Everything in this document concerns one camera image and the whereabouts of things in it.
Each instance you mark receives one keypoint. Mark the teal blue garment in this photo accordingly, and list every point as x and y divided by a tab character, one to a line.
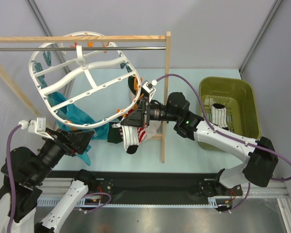
77	116

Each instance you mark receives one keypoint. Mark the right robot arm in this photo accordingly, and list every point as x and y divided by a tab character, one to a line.
258	162

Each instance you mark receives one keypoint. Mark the green and white garment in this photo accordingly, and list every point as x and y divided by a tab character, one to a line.
115	135

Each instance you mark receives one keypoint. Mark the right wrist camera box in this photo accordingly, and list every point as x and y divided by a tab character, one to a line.
148	89

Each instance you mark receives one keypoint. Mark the olive green plastic basket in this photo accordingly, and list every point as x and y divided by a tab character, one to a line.
238	98

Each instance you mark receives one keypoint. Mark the white plastic clip hanger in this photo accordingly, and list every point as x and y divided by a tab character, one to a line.
81	39

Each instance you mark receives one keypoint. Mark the red white striped sock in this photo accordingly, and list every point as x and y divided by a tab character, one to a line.
141	134

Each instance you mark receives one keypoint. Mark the metal hanging rod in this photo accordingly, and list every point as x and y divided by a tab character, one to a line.
85	49

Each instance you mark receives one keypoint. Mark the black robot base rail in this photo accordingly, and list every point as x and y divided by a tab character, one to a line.
146	188

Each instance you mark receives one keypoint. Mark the white pinstriped black-toe sock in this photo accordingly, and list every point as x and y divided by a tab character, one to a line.
130	137
218	115

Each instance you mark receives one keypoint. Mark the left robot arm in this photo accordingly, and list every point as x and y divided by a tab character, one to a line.
25	171

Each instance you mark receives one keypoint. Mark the orange clothes peg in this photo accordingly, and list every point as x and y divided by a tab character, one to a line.
135	86
89	44

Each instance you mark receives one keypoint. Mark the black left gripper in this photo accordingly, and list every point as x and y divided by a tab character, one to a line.
72	141

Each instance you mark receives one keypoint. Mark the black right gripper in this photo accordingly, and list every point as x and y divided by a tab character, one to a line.
146	114

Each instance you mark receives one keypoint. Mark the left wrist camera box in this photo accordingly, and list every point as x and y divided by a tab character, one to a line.
37	126

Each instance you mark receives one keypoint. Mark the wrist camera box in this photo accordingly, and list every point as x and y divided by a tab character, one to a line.
148	89
37	126

